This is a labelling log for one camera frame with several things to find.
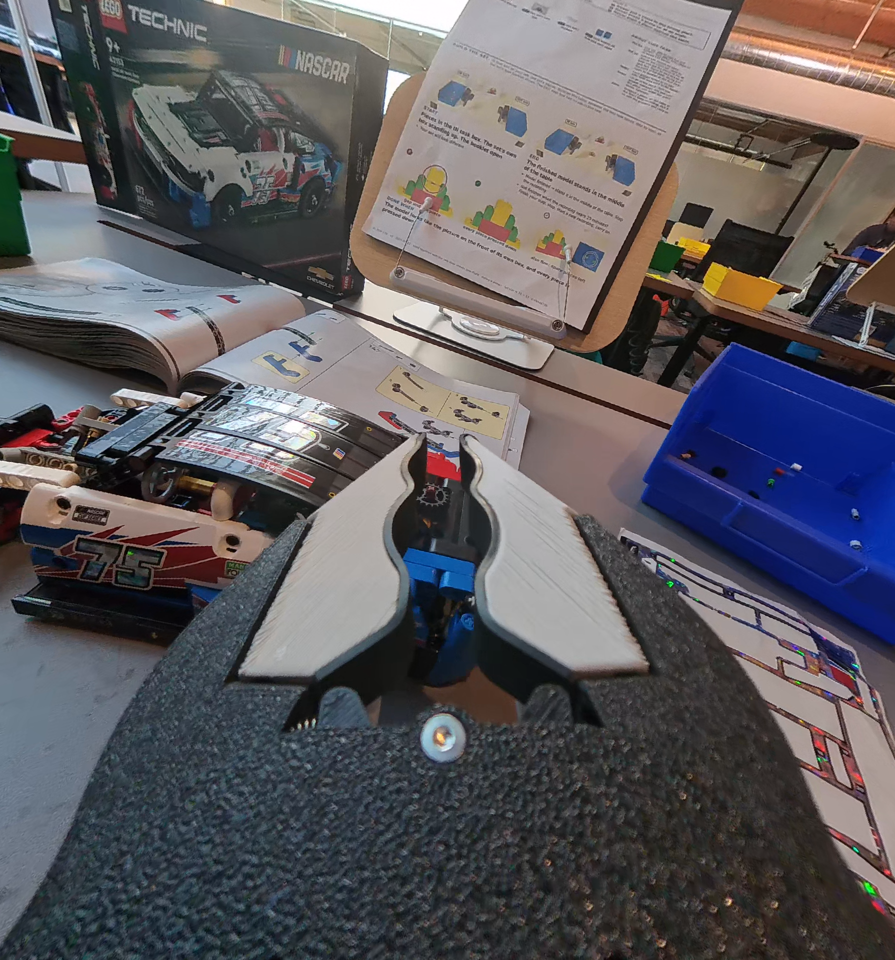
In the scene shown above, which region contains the sticker sheet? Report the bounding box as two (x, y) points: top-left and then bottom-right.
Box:
(618, 528), (895, 954)

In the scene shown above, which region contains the printed instruction sheet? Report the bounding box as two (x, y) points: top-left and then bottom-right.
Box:
(362, 0), (745, 331)

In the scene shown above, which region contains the brown display board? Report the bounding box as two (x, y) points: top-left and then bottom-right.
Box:
(845, 231), (895, 325)

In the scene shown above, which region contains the toy brick race car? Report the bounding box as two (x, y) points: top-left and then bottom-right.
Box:
(0, 381), (486, 687)

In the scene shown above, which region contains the yellow plastic bin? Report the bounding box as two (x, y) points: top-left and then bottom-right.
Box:
(702, 262), (785, 310)

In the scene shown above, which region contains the background wooden workbench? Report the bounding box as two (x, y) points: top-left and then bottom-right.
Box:
(642, 270), (895, 385)

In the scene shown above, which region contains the silver ventilation duct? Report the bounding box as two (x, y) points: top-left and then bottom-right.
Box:
(721, 30), (895, 108)

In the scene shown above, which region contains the black toy set box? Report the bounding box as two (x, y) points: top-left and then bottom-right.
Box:
(48, 0), (390, 303)

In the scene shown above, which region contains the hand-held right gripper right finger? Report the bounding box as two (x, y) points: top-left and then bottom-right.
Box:
(458, 433), (651, 704)

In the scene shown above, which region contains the white stand base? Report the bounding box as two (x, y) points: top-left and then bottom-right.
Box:
(389, 266), (569, 372)

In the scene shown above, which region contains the open building instruction booklet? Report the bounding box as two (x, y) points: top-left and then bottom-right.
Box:
(0, 257), (531, 470)

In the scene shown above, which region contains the blue plastic bin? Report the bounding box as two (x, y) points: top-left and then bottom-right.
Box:
(641, 343), (895, 646)

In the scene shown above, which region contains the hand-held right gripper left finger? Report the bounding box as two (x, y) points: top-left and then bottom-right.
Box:
(236, 432), (429, 704)

